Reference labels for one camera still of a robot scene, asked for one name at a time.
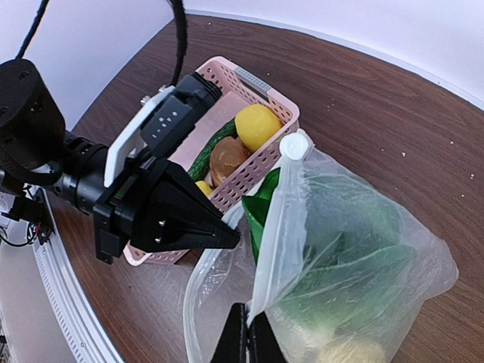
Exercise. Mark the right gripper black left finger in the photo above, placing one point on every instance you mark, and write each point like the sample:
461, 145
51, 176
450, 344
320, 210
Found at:
232, 344

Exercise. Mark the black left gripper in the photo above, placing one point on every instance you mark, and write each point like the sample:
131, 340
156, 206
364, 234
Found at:
172, 214

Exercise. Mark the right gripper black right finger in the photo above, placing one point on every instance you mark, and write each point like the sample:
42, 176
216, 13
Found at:
263, 346

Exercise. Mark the dark green cucumber toy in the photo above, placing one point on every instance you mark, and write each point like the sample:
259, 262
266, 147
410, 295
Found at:
200, 166

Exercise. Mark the brown potato toy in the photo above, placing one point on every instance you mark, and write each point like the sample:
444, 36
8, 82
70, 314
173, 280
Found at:
227, 156

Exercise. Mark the pale yellow wrinkled fruit toy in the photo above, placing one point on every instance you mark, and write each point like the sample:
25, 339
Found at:
352, 349

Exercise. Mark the green bok choy toy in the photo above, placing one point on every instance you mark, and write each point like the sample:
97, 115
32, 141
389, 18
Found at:
333, 253

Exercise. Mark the clear zip top bag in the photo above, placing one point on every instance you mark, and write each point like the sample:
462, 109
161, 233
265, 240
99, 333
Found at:
222, 278

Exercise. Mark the yellow lemon toy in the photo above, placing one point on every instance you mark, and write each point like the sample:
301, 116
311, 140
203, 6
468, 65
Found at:
255, 125

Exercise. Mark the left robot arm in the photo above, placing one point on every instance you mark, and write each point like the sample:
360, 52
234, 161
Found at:
32, 136

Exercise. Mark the pink perforated plastic basket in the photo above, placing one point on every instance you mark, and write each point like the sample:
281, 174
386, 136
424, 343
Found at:
240, 88

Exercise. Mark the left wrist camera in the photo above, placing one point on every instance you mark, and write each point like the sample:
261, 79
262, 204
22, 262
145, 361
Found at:
163, 122

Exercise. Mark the front aluminium frame rail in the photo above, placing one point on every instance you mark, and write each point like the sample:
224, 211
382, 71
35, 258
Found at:
45, 315

